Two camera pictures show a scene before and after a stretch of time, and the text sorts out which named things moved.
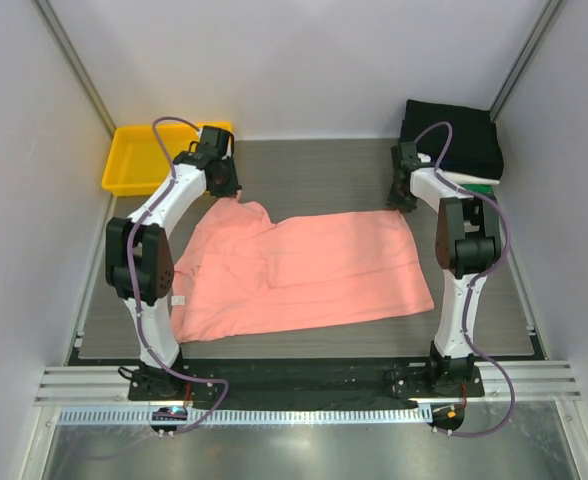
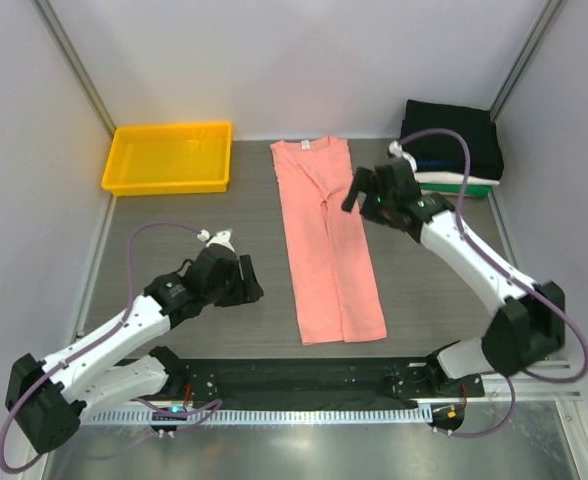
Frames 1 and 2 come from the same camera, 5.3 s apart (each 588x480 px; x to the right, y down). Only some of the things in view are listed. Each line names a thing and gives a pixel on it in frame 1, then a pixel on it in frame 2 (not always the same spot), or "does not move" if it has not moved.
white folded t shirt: [472, 179] does not move
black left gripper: [229, 181] -> [236, 282]
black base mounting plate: [308, 383] does not move
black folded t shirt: [476, 148] does not move
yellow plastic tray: [136, 165] does not move
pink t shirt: [238, 273] -> [335, 281]
